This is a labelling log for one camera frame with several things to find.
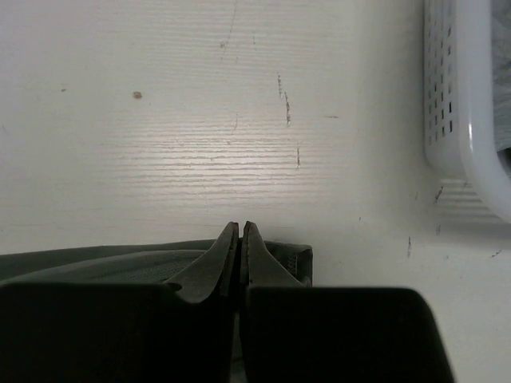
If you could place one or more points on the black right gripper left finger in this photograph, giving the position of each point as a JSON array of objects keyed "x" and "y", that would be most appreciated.
[{"x": 176, "y": 331}]

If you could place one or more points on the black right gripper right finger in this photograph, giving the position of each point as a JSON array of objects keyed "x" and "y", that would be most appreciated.
[{"x": 293, "y": 333}]

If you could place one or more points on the dark grey t-shirt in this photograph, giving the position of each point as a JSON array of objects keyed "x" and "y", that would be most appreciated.
[{"x": 153, "y": 263}]

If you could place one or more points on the white plastic mesh basket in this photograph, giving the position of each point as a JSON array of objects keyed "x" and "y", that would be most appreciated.
[{"x": 458, "y": 104}]

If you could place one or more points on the light grey t-shirt in basket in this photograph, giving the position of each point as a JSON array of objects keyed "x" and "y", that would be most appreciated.
[{"x": 501, "y": 79}]

